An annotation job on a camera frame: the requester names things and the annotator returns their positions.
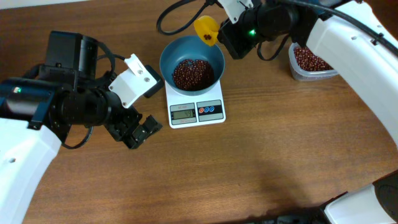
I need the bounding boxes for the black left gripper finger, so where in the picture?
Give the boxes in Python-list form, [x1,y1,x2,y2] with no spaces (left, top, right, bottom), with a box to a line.
[123,132,146,149]
[132,115,163,140]

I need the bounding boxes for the yellow measuring scoop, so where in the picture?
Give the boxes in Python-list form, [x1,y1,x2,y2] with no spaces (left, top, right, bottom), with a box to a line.
[193,16,220,47]

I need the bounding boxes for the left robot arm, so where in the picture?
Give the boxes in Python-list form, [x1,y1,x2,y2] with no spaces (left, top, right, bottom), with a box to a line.
[1,31,164,223]

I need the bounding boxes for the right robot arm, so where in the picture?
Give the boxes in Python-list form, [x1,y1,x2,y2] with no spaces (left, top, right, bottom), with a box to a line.
[218,1,397,224]

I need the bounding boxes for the white digital kitchen scale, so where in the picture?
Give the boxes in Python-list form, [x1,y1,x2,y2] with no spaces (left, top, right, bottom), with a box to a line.
[165,81,226,129]

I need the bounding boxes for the teal bowl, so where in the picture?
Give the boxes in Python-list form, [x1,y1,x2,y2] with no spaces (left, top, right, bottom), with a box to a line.
[159,35,225,96]

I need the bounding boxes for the red beans in bowl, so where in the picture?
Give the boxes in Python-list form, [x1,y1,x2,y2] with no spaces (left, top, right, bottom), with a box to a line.
[172,59,215,91]

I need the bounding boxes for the red beans in container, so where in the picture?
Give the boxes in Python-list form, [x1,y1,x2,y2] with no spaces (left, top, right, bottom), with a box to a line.
[294,47,333,72]

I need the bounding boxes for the clear plastic container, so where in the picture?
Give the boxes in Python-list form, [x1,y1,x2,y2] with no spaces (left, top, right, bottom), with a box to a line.
[289,43,339,82]

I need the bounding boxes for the black right camera cable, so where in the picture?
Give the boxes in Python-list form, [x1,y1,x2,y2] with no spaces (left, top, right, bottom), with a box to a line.
[156,0,398,57]

